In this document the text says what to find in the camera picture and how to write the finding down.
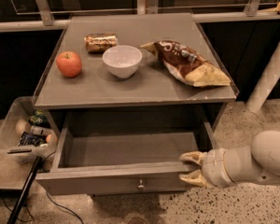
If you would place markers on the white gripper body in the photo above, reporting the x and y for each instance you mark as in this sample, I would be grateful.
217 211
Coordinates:
215 167

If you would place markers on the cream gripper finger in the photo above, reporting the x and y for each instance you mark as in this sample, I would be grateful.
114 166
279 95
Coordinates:
196 178
194 156

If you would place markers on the grey top drawer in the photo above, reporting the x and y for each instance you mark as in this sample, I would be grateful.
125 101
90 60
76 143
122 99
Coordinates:
88 162

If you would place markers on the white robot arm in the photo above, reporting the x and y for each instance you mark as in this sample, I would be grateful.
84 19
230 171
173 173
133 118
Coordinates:
257 163

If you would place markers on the grey drawer cabinet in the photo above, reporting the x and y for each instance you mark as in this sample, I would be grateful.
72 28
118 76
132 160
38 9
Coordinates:
151 85

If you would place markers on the brown yellow chip bag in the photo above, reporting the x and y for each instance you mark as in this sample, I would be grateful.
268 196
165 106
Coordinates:
186 64

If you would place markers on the white bowl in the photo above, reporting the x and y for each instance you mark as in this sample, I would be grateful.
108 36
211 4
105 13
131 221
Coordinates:
122 61

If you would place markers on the gold soda can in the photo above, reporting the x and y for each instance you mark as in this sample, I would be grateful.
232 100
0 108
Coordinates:
98 43

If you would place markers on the red apple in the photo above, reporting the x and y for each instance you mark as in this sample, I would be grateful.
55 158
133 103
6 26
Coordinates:
69 63

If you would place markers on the metal railing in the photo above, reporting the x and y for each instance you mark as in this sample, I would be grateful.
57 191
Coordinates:
32 15

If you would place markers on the green snack packet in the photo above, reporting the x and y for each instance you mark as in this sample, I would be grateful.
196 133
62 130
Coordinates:
39 119

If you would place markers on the white plastic bottle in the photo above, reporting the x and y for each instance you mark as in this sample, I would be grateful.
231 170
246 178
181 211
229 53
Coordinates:
23 126

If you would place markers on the black pole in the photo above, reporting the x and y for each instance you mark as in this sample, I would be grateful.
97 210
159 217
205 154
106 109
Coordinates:
24 192

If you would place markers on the blue snack packet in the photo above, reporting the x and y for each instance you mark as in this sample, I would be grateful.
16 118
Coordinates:
28 139

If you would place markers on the clear plastic bin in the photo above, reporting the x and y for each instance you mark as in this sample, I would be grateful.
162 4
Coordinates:
23 108

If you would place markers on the white diagonal post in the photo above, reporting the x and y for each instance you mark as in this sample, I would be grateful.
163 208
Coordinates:
266 83

